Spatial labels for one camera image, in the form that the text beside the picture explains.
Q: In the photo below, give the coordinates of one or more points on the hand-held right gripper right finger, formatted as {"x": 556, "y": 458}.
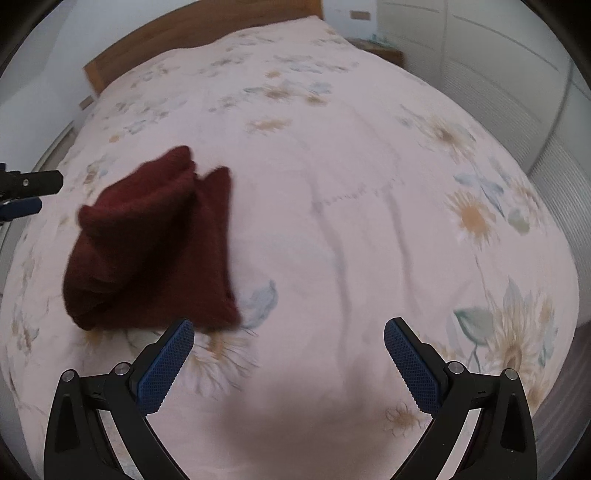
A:
{"x": 413, "y": 369}

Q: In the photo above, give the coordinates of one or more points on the floral bed sheet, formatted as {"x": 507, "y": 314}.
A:
{"x": 323, "y": 184}

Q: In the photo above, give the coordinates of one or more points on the dark red knit sweater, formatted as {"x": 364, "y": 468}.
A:
{"x": 152, "y": 240}

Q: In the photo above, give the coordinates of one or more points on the white wardrobe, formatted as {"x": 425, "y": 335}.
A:
{"x": 498, "y": 55}

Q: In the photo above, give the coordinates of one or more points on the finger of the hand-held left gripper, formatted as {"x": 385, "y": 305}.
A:
{"x": 37, "y": 182}
{"x": 23, "y": 207}

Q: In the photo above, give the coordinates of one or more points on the wall socket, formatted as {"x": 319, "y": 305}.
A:
{"x": 86, "y": 102}
{"x": 360, "y": 14}

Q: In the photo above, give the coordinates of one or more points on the wooden headboard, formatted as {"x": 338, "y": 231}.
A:
{"x": 184, "y": 32}

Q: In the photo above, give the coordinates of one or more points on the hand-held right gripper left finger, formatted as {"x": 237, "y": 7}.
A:
{"x": 166, "y": 369}

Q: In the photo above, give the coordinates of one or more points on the wooden nightstand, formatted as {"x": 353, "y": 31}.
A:
{"x": 381, "y": 51}

